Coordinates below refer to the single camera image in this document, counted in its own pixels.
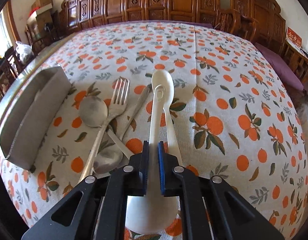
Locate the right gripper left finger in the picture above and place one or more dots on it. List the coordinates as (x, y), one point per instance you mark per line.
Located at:
(95, 208)

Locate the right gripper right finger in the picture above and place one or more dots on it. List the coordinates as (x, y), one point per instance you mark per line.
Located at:
(210, 208)

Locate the white plastic soup spoon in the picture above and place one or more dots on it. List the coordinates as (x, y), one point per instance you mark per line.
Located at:
(153, 212)

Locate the metal spoon round bowl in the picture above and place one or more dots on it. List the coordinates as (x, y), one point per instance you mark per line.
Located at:
(93, 112)

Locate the metal fork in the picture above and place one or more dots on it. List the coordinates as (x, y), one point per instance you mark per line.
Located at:
(117, 107)

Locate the rectangular metal tray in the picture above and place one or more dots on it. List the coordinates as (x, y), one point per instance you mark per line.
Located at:
(32, 115)

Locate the white plastic long spoon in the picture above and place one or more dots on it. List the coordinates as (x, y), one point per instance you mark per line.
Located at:
(164, 78)

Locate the orange print tablecloth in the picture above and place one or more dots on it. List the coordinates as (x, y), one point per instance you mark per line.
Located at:
(232, 115)

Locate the purple armchair cushion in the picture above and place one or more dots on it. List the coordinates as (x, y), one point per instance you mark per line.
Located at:
(283, 71)

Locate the wooden dining chair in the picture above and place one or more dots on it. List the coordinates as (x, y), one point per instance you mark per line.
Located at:
(10, 68)

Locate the wooden side table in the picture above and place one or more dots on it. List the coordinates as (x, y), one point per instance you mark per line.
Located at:
(296, 61)

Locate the white plastic bag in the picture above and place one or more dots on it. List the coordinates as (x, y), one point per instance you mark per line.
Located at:
(24, 51)

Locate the red gift box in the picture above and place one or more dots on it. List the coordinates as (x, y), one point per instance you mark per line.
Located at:
(293, 38)

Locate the stacked cardboard boxes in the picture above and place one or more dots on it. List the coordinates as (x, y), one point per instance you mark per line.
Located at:
(38, 22)

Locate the carved wooden armchair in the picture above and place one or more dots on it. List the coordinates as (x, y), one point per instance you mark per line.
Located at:
(271, 25)

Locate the carved wooden sofa bench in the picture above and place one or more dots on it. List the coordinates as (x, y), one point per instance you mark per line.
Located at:
(77, 15)

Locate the cardboard box on top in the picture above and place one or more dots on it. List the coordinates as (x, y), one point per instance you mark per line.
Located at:
(41, 3)

